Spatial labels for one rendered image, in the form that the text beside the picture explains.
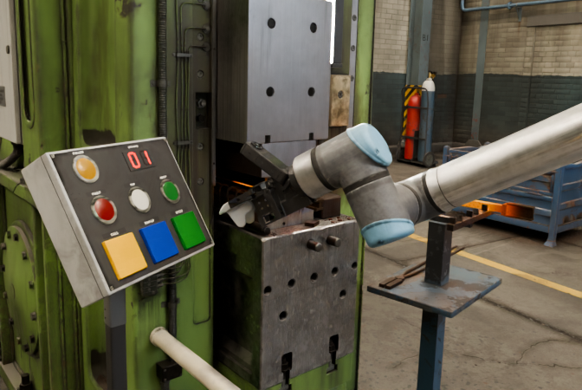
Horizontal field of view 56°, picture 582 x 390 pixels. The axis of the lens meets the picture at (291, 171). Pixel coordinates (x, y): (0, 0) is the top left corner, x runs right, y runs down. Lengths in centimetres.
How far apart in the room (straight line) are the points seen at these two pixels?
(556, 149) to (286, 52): 81
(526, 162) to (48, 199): 84
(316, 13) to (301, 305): 84
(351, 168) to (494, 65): 964
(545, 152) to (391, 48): 892
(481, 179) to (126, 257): 66
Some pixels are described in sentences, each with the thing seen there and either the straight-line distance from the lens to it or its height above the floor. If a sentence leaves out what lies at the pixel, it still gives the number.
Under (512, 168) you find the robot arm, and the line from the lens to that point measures 102.
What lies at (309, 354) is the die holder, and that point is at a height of 52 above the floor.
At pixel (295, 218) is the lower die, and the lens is 163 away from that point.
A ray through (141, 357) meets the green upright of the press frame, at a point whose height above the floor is 57.
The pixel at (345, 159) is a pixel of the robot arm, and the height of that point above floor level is 120.
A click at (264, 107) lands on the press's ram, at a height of 126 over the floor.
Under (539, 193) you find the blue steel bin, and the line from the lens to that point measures 513.
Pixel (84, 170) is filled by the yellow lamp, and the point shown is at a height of 116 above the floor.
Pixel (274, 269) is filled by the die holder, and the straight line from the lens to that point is 154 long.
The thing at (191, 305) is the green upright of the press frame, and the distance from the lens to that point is 168.
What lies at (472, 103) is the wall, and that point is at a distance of 1084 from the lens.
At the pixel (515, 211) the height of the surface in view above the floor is 94.
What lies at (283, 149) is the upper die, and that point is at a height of 114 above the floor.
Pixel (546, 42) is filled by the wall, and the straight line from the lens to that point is 1006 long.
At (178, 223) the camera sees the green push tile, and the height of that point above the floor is 103.
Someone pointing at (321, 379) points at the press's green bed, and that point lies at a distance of 184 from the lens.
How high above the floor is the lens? 135
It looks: 10 degrees down
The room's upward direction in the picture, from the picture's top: 2 degrees clockwise
